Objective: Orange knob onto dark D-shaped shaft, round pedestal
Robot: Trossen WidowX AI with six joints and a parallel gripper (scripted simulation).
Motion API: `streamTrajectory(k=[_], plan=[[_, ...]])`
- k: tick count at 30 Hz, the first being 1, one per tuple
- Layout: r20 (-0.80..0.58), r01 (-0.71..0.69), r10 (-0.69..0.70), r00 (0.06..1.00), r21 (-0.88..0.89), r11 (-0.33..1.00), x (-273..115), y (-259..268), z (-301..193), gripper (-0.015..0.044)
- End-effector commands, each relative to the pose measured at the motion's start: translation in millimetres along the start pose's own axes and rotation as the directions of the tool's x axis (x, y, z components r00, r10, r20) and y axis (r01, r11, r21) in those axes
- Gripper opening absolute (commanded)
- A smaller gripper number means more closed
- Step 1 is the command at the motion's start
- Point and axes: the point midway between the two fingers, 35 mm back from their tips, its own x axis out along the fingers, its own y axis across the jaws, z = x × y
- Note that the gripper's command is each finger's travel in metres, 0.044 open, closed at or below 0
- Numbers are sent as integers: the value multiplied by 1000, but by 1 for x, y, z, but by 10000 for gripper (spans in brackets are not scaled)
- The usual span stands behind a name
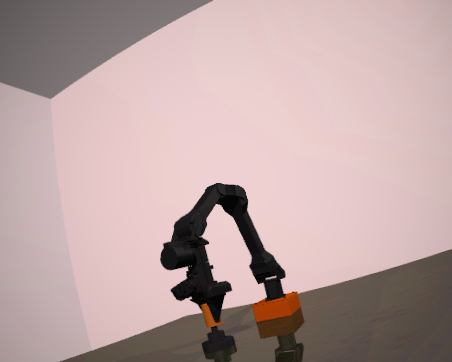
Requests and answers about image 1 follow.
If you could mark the orange knob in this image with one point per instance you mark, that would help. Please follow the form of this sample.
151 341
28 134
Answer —
210 322

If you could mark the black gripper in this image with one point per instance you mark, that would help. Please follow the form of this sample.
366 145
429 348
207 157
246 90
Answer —
212 293

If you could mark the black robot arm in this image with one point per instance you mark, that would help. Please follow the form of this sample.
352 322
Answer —
188 249

